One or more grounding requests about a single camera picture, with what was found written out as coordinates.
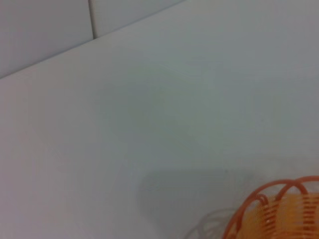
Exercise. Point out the orange woven plastic basket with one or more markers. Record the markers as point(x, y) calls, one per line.
point(286, 219)

